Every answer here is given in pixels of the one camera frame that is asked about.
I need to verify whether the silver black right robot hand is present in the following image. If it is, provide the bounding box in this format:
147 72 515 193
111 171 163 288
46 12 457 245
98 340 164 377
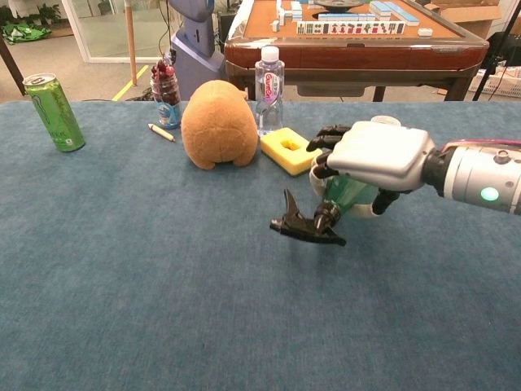
305 120 439 219

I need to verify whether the green spray bottle black nozzle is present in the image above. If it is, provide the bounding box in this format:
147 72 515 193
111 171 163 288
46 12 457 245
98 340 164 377
269 173 382 248

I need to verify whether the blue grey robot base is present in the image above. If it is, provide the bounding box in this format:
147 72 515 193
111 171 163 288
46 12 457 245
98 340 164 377
169 0 228 101

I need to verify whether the clear plastic water bottle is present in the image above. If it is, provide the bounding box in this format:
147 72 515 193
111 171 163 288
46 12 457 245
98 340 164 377
254 46 285 137

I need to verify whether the brown mahjong table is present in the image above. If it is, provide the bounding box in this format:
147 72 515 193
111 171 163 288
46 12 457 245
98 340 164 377
223 0 489 102

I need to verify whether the yellow sponge with hole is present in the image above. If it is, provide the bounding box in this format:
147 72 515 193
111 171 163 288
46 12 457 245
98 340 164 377
260 127 324 178

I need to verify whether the row of mahjong tiles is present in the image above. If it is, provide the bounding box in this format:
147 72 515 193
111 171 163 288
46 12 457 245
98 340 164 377
296 20 407 37

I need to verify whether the white plastic basket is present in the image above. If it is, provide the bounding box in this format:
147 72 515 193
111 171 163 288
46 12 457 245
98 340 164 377
467 67 521 99

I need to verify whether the black tripod stand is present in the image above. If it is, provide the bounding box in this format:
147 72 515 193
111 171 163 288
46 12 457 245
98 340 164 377
471 0 521 102

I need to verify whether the cardboard box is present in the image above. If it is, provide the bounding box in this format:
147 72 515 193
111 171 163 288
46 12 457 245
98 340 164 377
427 0 504 40

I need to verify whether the brown plush toy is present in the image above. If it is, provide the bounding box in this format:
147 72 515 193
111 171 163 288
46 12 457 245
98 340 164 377
180 79 261 170

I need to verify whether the short wooden pencil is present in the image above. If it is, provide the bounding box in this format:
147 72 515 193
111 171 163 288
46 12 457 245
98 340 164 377
147 123 177 143

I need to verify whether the blue table cloth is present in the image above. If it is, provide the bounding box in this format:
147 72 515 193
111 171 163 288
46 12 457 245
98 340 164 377
0 99 521 391

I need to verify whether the wooden pole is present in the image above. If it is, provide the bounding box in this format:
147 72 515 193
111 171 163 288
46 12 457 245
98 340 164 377
124 0 138 86

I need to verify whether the green energy drink can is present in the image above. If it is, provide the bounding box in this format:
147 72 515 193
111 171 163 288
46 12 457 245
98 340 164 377
22 72 86 153

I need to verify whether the green bag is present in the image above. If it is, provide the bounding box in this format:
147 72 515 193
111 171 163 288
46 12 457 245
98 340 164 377
2 22 52 44

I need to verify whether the dark slanted stand leg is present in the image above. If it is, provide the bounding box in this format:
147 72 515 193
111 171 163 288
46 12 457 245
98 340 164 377
0 36 26 97

